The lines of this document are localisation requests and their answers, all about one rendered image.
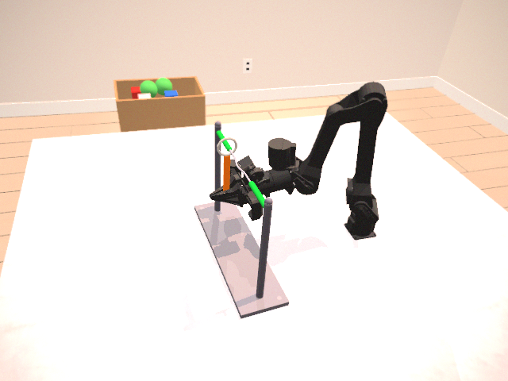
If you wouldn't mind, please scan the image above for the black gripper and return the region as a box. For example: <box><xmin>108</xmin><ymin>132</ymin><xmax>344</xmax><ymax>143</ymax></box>
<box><xmin>210</xmin><ymin>159</ymin><xmax>275</xmax><ymax>221</ymax></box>

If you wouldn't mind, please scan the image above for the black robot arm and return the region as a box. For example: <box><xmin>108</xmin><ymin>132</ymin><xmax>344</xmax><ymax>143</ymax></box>
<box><xmin>237</xmin><ymin>81</ymin><xmax>388</xmax><ymax>240</ymax></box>

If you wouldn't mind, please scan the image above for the orange handle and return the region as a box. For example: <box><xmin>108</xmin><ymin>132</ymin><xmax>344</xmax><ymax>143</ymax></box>
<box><xmin>217</xmin><ymin>137</ymin><xmax>237</xmax><ymax>191</ymax></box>

